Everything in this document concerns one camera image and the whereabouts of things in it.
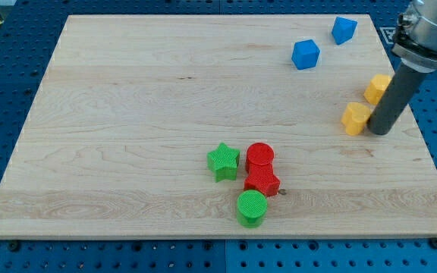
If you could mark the yellow heart block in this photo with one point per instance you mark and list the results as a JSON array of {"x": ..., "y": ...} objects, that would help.
[{"x": 355, "y": 117}]

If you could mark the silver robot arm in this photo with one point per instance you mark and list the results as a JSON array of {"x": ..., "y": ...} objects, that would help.
[{"x": 415, "y": 38}]

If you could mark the red circle block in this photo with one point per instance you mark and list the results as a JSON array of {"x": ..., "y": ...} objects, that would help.
[{"x": 259, "y": 154}]

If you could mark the green circle block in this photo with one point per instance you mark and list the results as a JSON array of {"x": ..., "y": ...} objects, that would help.
[{"x": 252, "y": 207}]

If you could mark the light wooden board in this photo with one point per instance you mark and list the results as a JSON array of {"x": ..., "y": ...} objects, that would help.
[{"x": 114, "y": 146}]

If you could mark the green star block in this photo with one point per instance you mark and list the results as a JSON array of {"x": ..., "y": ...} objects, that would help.
[{"x": 223, "y": 162}]

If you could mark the red star block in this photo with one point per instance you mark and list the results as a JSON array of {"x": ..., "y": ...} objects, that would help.
[{"x": 263, "y": 179}]

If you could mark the blue cube block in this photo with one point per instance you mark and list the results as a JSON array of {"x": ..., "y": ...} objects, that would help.
[{"x": 305, "y": 54}]

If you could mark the yellow hexagon block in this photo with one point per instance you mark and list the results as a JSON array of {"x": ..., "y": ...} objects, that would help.
[{"x": 376, "y": 88}]

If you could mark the blue pentagon block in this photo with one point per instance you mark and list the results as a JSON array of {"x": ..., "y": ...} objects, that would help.
[{"x": 343, "y": 29}]

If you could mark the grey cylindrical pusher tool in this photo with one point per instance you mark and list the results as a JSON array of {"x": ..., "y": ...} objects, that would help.
[{"x": 406, "y": 81}]

